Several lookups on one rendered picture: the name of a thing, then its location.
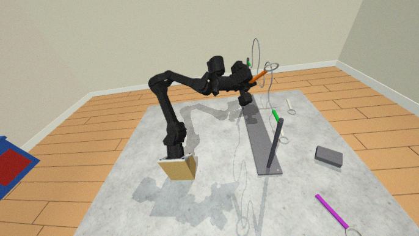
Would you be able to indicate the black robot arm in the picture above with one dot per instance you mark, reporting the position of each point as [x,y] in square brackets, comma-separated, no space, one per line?
[176,131]

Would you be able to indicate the orange handle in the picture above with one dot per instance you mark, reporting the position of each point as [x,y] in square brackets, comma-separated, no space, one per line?
[264,72]

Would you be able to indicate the purple handle with grey ring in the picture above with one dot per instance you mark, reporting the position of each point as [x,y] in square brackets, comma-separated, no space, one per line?
[340,220]

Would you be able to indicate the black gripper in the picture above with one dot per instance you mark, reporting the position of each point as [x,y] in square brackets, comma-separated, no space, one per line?
[245,97]

